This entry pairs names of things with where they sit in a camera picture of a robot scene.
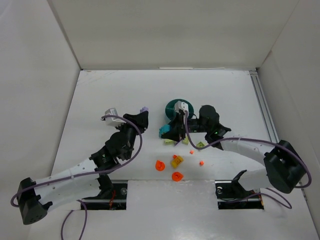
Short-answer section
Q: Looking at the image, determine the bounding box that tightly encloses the purple lego brick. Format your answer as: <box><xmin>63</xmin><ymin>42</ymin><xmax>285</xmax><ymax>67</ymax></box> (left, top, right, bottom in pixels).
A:
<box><xmin>139</xmin><ymin>106</ymin><xmax>149</xmax><ymax>113</ymax></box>

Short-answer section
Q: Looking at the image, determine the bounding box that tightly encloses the teal printed lego brick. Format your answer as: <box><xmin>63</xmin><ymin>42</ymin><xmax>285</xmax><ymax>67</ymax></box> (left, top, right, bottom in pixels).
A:
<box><xmin>158</xmin><ymin>124</ymin><xmax>171</xmax><ymax>138</ymax></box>

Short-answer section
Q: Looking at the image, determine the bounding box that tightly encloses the teal divided round container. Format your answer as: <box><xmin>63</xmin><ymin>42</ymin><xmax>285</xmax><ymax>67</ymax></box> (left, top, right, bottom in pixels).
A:
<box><xmin>164</xmin><ymin>98</ymin><xmax>194</xmax><ymax>125</ymax></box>

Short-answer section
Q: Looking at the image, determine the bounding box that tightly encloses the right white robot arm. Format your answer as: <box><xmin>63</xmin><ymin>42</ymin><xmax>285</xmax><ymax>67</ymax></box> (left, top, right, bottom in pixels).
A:
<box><xmin>159</xmin><ymin>100</ymin><xmax>307</xmax><ymax>194</ymax></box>

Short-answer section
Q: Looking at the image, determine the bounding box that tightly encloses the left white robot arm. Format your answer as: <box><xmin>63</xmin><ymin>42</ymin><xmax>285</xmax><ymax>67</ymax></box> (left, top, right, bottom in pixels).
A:
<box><xmin>11</xmin><ymin>107</ymin><xmax>149</xmax><ymax>225</ymax></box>

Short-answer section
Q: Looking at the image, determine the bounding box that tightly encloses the light green sloped lego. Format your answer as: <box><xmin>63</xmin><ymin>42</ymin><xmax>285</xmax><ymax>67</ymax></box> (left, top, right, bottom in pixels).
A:
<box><xmin>163</xmin><ymin>139</ymin><xmax>175</xmax><ymax>145</ymax></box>

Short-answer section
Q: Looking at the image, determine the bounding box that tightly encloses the light green small lego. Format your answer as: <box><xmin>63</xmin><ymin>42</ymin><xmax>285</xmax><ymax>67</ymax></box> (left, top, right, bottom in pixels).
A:
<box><xmin>182</xmin><ymin>138</ymin><xmax>189</xmax><ymax>145</ymax></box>

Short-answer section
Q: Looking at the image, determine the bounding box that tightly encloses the light green square lego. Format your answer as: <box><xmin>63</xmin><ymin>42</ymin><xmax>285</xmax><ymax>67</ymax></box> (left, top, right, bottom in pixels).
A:
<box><xmin>196</xmin><ymin>141</ymin><xmax>205</xmax><ymax>148</ymax></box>

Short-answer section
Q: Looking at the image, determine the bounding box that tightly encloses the golden yellow curved lego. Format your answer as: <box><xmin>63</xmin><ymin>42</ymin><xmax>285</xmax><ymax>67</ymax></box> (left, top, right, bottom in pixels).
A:
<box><xmin>170</xmin><ymin>155</ymin><xmax>184</xmax><ymax>169</ymax></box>

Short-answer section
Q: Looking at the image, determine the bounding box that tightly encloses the orange round lego left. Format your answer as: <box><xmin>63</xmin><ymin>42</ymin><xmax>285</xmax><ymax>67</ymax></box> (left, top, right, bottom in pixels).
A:
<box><xmin>155</xmin><ymin>160</ymin><xmax>166</xmax><ymax>172</ymax></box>

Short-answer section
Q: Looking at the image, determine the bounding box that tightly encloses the orange round lego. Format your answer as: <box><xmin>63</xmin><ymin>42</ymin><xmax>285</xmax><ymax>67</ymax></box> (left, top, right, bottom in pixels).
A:
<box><xmin>171</xmin><ymin>171</ymin><xmax>184</xmax><ymax>182</ymax></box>
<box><xmin>155</xmin><ymin>160</ymin><xmax>166</xmax><ymax>172</ymax></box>

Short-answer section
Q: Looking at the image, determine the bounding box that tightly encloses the orange round lego lower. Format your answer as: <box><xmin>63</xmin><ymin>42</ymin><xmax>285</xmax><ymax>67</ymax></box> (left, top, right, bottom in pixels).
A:
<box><xmin>171</xmin><ymin>171</ymin><xmax>184</xmax><ymax>182</ymax></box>

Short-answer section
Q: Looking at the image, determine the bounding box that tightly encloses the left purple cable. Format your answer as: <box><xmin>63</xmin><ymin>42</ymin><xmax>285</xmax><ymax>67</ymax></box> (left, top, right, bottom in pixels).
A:
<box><xmin>10</xmin><ymin>115</ymin><xmax>144</xmax><ymax>240</ymax></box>

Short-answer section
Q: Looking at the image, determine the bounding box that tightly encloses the purple cable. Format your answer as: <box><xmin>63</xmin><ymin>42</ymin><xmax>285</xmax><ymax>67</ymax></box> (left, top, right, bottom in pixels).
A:
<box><xmin>183</xmin><ymin>111</ymin><xmax>312</xmax><ymax>210</ymax></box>
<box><xmin>10</xmin><ymin>115</ymin><xmax>144</xmax><ymax>240</ymax></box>

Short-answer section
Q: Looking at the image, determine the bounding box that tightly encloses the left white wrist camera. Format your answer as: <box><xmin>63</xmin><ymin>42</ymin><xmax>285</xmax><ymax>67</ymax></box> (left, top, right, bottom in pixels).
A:
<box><xmin>100</xmin><ymin>107</ymin><xmax>126</xmax><ymax>128</ymax></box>

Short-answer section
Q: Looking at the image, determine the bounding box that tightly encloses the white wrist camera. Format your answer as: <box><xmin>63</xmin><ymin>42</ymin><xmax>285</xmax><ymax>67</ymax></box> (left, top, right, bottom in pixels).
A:
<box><xmin>100</xmin><ymin>107</ymin><xmax>126</xmax><ymax>128</ymax></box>
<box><xmin>173</xmin><ymin>100</ymin><xmax>189</xmax><ymax>114</ymax></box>

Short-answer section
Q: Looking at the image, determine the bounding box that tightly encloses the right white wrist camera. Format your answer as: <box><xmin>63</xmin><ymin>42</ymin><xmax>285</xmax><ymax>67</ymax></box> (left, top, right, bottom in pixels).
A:
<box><xmin>173</xmin><ymin>100</ymin><xmax>189</xmax><ymax>114</ymax></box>

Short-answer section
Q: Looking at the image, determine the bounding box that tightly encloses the aluminium rail right edge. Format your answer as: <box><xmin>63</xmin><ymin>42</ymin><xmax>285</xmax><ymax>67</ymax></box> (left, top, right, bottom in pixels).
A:
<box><xmin>249</xmin><ymin>70</ymin><xmax>280</xmax><ymax>143</ymax></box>

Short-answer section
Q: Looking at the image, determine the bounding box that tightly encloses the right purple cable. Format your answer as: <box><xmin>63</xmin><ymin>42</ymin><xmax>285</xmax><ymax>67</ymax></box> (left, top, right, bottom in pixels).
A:
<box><xmin>183</xmin><ymin>111</ymin><xmax>312</xmax><ymax>210</ymax></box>

